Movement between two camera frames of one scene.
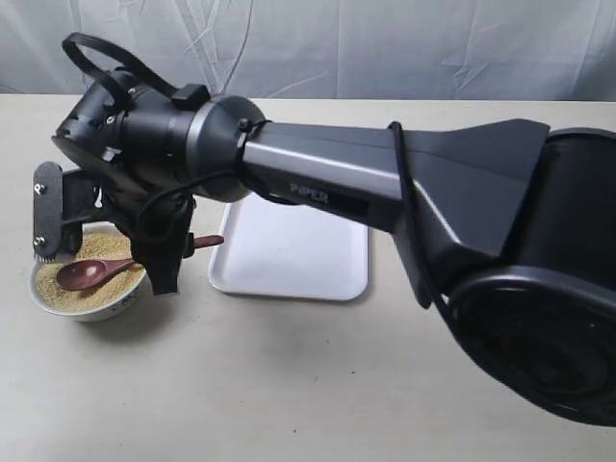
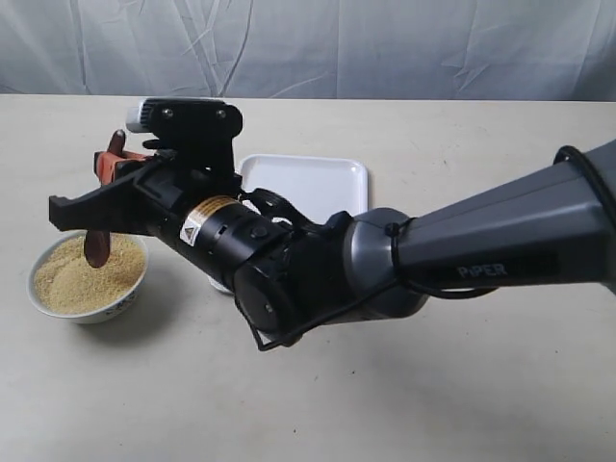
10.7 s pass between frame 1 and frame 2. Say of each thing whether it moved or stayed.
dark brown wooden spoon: moved
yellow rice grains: stayed
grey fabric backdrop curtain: stayed
